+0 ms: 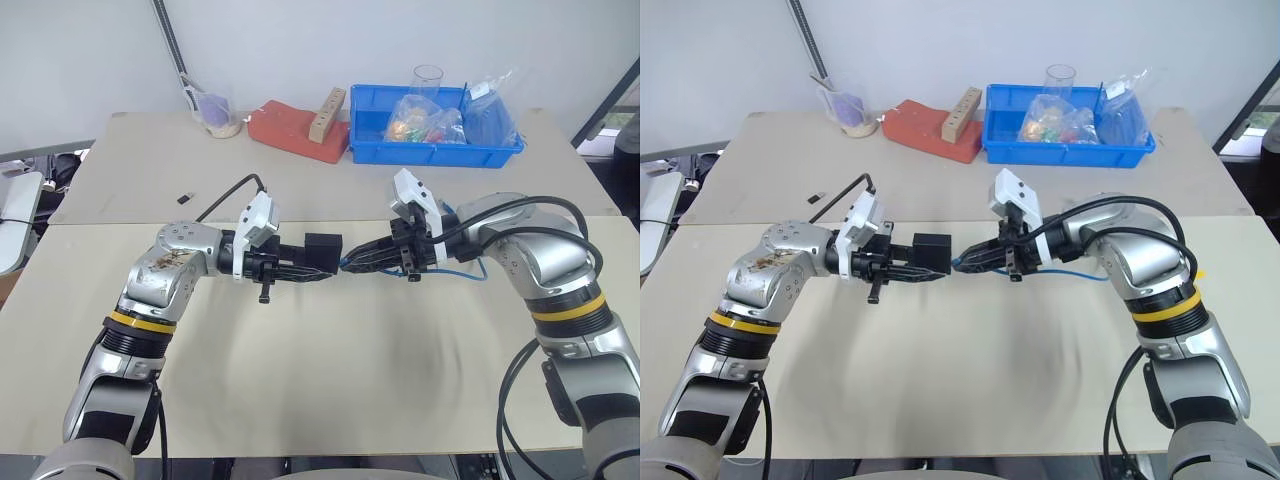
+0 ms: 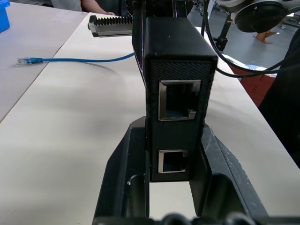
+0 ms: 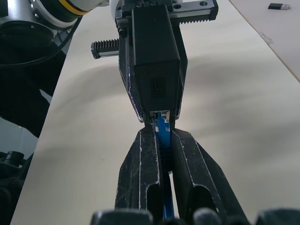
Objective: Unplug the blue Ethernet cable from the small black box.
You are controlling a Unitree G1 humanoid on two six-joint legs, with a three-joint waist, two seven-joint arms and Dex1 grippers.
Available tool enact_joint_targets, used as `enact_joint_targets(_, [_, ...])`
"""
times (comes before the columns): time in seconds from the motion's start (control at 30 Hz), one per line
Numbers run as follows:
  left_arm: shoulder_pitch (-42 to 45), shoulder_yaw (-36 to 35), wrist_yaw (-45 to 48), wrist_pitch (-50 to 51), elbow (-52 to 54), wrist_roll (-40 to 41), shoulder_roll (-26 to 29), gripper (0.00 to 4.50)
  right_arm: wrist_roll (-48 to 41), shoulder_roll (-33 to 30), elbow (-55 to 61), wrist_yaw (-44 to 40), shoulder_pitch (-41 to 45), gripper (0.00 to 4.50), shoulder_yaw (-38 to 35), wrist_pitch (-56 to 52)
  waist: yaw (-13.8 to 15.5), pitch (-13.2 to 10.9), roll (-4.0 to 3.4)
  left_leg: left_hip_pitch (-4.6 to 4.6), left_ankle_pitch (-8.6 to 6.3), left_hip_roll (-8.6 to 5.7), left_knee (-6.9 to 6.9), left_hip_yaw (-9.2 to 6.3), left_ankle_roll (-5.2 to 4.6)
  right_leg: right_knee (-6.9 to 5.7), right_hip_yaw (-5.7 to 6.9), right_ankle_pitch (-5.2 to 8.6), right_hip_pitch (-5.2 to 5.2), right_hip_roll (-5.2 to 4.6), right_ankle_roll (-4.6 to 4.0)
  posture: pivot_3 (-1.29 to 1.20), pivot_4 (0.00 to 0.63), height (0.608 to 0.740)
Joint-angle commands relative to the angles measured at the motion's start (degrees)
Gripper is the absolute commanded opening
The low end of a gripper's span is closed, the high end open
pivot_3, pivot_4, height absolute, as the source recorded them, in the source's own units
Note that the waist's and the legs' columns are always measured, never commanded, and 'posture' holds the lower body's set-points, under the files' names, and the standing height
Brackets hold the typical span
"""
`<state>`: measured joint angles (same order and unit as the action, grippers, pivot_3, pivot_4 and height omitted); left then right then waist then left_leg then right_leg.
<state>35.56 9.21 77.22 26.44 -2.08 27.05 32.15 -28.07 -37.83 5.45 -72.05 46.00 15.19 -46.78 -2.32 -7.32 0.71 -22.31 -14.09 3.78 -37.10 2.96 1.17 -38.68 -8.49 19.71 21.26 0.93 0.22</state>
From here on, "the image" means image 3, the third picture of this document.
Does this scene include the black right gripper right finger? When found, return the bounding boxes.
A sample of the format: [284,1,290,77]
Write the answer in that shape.
[170,129,248,220]

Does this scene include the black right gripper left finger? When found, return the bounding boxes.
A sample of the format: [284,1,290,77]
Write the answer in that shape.
[114,127,164,211]

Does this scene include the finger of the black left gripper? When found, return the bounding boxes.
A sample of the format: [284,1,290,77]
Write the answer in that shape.
[168,0,219,129]
[90,25,151,129]

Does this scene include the blue Ethernet cable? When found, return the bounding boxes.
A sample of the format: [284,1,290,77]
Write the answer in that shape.
[149,110,176,222]

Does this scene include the white flat board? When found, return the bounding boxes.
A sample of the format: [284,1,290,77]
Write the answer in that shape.
[228,0,300,83]

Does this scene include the black robot torso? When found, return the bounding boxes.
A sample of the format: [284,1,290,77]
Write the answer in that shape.
[0,42,69,139]

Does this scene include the small black USB dongle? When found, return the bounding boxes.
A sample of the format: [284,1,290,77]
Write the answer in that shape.
[268,2,290,11]

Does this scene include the black mesh robot part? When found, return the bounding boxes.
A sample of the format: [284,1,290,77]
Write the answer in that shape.
[0,151,35,225]

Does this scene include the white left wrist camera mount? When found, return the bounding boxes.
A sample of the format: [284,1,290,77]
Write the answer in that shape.
[108,0,123,24]

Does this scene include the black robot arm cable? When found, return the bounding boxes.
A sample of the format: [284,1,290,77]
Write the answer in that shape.
[0,15,84,68]

